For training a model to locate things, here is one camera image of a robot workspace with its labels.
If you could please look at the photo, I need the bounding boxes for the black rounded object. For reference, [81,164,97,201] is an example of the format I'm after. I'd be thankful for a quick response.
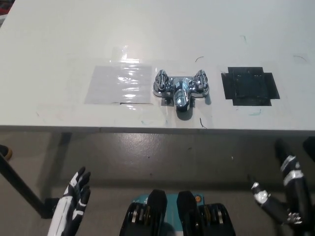
[302,137,315,162]

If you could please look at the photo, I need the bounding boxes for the black tape square patch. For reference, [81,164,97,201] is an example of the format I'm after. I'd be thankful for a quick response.
[220,66,281,107]

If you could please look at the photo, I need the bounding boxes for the chrome faucet lever handle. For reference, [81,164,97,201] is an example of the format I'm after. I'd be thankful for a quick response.
[193,69,210,89]
[154,69,170,90]

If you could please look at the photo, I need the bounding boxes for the grey table leg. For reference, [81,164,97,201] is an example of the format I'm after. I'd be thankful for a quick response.
[45,132,72,200]

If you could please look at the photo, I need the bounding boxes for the chrome faucet body with spout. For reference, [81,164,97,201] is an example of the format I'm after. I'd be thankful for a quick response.
[152,75,212,112]

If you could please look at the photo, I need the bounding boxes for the black shoe with tan sole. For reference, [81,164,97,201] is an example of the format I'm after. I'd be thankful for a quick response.
[0,144,13,162]

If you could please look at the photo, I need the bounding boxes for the clear plastic sheet patch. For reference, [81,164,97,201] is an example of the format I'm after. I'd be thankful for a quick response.
[84,64,155,106]

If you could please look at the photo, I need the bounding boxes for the red background object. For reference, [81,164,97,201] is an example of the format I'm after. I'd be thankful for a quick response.
[0,0,10,19]

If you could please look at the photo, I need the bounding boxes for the black table frame leg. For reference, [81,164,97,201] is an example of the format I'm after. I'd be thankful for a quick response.
[0,153,62,219]

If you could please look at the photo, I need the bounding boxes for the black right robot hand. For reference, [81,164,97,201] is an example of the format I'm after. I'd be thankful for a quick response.
[247,138,312,236]

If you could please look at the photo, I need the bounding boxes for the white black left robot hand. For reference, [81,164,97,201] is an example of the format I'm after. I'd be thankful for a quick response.
[46,166,92,236]

